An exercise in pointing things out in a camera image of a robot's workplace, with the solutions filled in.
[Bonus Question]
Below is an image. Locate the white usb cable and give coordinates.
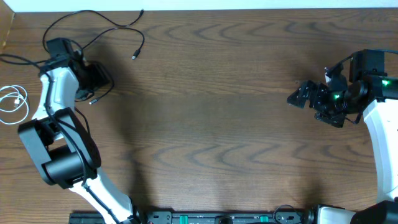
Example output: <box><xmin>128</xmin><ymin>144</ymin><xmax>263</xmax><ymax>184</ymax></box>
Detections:
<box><xmin>0</xmin><ymin>85</ymin><xmax>30</xmax><ymax>126</ymax></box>

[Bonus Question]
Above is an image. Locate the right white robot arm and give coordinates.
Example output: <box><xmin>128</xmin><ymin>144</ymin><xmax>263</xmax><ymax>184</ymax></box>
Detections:
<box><xmin>287</xmin><ymin>49</ymin><xmax>397</xmax><ymax>223</ymax></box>

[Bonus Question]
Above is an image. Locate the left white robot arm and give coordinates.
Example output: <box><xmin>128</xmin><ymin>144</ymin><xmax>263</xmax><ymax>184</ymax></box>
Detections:
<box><xmin>17</xmin><ymin>38</ymin><xmax>143</xmax><ymax>223</ymax></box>

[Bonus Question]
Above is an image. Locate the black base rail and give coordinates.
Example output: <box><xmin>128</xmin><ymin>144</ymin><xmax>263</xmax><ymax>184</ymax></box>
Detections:
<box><xmin>68</xmin><ymin>205</ymin><xmax>318</xmax><ymax>224</ymax></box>

